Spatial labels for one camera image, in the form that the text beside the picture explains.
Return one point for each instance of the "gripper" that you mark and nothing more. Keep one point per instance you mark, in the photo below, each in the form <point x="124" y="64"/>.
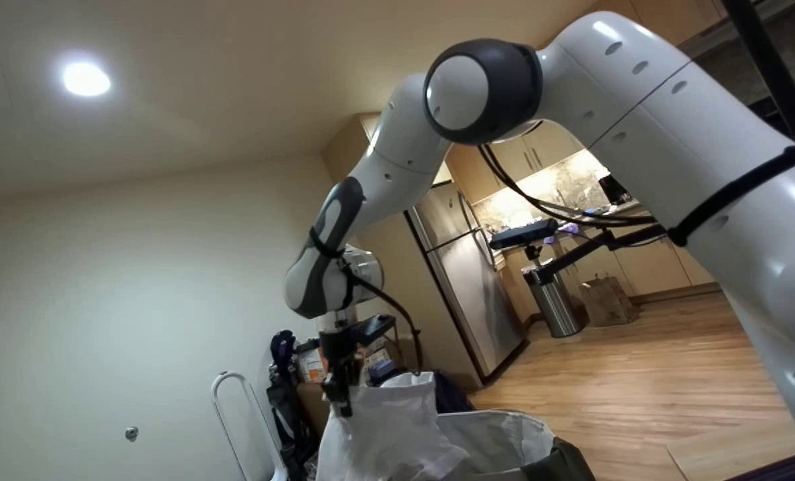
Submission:
<point x="336" y="351"/>

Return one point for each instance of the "white clothing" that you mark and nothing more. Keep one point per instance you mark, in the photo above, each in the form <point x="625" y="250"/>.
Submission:
<point x="384" y="434"/>

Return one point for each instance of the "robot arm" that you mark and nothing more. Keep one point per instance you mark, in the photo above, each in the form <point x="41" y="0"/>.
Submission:
<point x="671" y="127"/>

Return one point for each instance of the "white laundry hamper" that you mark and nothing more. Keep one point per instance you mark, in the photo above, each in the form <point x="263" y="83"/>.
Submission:
<point x="498" y="441"/>

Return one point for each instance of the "heap of boxes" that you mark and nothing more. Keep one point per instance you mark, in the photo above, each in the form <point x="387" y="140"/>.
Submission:
<point x="310" y="364"/>

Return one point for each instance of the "white bladeless fan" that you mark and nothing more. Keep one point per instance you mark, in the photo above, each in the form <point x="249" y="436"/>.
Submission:
<point x="230" y="427"/>

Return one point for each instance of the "dark blue cloth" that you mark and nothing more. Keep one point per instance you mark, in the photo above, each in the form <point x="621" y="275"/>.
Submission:
<point x="452" y="394"/>

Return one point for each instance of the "tall wooden cabinet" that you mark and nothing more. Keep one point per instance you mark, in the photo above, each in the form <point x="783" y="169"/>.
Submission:
<point x="397" y="280"/>

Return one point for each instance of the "stainless steel refrigerator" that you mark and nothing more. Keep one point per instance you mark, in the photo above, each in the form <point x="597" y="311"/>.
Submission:
<point x="467" y="294"/>

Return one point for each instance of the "dark green cloth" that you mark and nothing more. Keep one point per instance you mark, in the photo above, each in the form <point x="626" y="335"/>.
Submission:
<point x="561" y="464"/>

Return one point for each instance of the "stainless steel trash can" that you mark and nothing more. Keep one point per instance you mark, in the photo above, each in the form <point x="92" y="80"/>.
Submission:
<point x="554" y="300"/>

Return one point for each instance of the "brown paper bag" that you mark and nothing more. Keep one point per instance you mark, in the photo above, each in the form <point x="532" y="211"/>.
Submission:
<point x="606" y="300"/>

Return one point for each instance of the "purple cloth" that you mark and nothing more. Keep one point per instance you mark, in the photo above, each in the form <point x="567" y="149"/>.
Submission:
<point x="569" y="229"/>

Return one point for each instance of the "wooden base cabinets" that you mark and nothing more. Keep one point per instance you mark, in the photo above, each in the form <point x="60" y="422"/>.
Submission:
<point x="645" y="267"/>

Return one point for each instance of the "black coffee maker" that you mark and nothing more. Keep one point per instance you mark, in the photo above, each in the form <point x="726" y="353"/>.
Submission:
<point x="613" y="188"/>

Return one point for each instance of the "round ceiling light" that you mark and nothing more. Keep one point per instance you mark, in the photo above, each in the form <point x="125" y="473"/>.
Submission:
<point x="85" y="78"/>

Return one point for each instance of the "stand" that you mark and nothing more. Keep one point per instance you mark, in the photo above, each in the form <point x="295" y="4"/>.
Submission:
<point x="768" y="67"/>

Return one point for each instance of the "silver wall door stop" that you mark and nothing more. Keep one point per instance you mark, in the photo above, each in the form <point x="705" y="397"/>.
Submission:
<point x="131" y="434"/>

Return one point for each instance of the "camera on mount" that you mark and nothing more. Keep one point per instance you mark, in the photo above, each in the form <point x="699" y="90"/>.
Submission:
<point x="524" y="234"/>

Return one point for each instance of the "wooden wall cabinets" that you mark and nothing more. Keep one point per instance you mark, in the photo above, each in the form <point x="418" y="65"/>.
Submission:
<point x="538" y="150"/>

